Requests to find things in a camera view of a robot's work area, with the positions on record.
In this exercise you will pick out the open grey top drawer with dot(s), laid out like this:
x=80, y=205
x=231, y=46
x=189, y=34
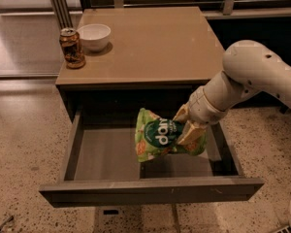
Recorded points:
x=100, y=168

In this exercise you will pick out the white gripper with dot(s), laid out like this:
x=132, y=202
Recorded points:
x=198, y=108

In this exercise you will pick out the metal pole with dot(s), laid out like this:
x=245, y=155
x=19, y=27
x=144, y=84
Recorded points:
x=61, y=12

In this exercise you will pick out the green rice chip bag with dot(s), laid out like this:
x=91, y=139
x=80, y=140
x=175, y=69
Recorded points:
x=156, y=136

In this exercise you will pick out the brown soda can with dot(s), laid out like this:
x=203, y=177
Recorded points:
x=71, y=46

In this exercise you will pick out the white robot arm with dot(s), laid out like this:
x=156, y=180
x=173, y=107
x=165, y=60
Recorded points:
x=248, y=68

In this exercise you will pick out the white ceramic bowl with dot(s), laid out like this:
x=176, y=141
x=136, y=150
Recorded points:
x=94, y=37

